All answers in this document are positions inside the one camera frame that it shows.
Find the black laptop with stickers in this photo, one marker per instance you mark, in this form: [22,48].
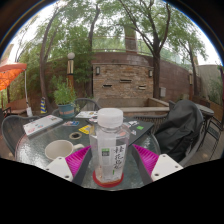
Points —
[141,128]

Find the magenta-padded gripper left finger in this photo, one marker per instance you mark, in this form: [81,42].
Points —
[77,161]

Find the silver laptop with stickers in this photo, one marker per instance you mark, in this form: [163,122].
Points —
[41,125]

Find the wooden globe lamp post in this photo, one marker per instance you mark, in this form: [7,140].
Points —
[191,83]
[70,70]

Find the grey wall box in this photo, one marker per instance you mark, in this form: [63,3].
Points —
[162,92]

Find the grey woven armchair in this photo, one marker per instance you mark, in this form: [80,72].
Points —
[85,101]
[190,156]
[11,128]

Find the round dark patio table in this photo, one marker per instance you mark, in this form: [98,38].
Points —
[206,110]

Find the wooden bench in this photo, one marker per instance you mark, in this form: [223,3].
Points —
[18,106]

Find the blue printed card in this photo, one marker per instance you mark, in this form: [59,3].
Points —
[71,123]

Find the tree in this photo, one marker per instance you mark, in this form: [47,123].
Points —
[43,73]
[194,70]
[156,73]
[93,26]

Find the clear plastic drink bottle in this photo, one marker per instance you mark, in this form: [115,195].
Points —
[109,150]

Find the flat round red coaster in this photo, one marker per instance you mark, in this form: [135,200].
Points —
[108,185]

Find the green potted plant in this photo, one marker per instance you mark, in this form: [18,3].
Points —
[65,96]

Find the white ceramic mug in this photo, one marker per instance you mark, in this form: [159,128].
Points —
[60,149]

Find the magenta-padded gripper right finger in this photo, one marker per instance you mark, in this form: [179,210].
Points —
[146,160]

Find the black backpack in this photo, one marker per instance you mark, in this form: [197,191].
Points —
[180,130]

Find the black wall lantern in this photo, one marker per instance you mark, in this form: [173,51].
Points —
[150,73]
[97,70]

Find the yellow card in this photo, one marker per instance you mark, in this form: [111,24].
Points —
[85,129]

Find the white printed booklet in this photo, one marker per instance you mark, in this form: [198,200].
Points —
[86,114]

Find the orange patio umbrella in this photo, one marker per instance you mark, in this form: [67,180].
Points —
[10,73]

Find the blue yellow striped cone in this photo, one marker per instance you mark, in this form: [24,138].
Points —
[43,105]

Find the black metal chair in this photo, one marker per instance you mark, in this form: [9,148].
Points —
[215,133]

